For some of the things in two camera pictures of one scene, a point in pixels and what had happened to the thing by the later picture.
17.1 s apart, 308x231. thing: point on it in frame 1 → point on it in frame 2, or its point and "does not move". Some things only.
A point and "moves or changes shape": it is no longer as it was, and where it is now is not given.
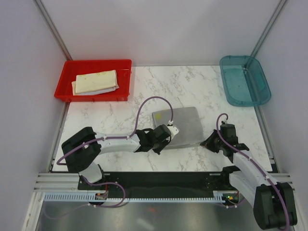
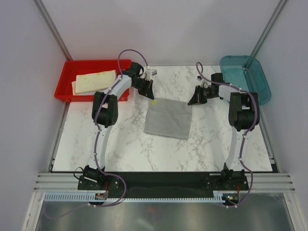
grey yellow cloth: [187, 121] moves or changes shape
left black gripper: [165, 142] → [147, 92]
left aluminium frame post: [52, 29] does not move
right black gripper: [208, 143] → [197, 98]
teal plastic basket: [245, 83] does not move
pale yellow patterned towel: [90, 82] does not move
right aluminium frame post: [277, 13] does not move
